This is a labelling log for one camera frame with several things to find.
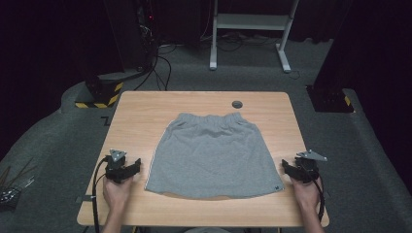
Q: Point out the white metal stand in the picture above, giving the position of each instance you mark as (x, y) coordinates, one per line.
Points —
(249, 22)

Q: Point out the black equipment rack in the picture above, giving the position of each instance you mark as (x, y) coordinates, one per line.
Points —
(142, 32)

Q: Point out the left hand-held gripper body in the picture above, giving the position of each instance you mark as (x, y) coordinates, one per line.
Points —
(116, 169)

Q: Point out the folded metal tripod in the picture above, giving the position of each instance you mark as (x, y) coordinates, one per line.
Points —
(14, 191)

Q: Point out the grey cotton skirt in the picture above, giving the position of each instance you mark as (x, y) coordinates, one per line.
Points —
(213, 155)

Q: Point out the black stand base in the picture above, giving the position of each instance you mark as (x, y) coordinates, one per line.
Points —
(328, 98)

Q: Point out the person's right hand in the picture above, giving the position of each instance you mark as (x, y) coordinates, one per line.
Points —
(306, 194)

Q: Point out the grey tape tab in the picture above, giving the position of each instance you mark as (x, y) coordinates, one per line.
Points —
(85, 198)

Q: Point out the black yellow striped base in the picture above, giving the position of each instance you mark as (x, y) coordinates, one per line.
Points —
(107, 94)

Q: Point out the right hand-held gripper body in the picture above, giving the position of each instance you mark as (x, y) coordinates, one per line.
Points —
(306, 167)

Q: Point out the person's left hand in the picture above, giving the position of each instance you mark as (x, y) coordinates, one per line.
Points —
(116, 194)

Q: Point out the round grey table grommet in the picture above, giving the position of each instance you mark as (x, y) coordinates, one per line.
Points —
(237, 104)

